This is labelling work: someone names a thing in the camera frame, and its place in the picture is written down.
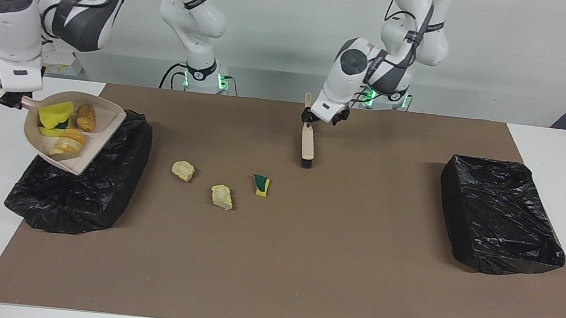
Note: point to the small green yellow sponge piece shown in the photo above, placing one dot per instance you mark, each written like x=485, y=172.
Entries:
x=261, y=185

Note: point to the pale bread chunk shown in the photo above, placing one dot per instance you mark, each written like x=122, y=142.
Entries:
x=221, y=197
x=183, y=170

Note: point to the yellow sponge piece green side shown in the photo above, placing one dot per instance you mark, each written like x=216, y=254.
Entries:
x=49, y=131

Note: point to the brown table mat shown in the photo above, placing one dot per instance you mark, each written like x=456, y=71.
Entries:
x=199, y=275

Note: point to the beige hand brush black bristles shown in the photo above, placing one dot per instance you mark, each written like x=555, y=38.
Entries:
x=308, y=143

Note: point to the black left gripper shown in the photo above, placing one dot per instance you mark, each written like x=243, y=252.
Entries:
x=341, y=117

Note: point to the brown oval bread roll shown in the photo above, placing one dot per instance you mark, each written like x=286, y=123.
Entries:
x=86, y=118

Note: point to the large yellow sponge piece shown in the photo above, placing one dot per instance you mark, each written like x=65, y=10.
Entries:
x=54, y=112

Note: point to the beige plastic dustpan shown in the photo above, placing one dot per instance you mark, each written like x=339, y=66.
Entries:
x=98, y=131

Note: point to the black bag-lined bin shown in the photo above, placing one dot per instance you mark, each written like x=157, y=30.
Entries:
x=82, y=197
x=501, y=216

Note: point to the orange crusted bread piece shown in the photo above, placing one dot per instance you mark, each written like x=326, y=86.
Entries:
x=72, y=141

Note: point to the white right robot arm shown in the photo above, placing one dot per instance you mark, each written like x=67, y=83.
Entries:
x=14, y=39

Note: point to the white wall socket box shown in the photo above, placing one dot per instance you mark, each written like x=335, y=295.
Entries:
x=64, y=62

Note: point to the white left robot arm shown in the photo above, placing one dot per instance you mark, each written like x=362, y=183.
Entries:
x=342, y=87

